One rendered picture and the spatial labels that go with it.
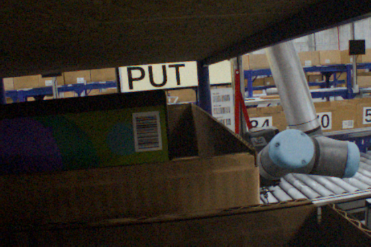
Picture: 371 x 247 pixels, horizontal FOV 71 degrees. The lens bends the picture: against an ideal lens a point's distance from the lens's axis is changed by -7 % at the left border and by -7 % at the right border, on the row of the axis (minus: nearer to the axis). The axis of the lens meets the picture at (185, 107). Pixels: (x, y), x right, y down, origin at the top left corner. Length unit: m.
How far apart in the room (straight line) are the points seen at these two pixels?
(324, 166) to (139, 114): 0.53
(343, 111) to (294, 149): 1.35
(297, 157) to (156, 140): 0.46
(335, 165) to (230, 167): 0.54
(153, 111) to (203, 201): 0.09
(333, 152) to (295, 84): 0.21
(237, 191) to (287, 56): 0.64
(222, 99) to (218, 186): 0.85
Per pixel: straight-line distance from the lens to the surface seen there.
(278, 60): 0.79
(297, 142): 0.66
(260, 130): 1.02
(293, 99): 0.80
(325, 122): 1.91
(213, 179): 0.18
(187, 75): 1.07
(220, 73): 1.14
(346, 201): 1.37
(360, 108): 2.05
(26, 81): 6.83
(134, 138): 0.23
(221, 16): 0.17
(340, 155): 0.71
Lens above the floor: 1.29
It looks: 6 degrees down
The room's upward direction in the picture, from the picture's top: 5 degrees counter-clockwise
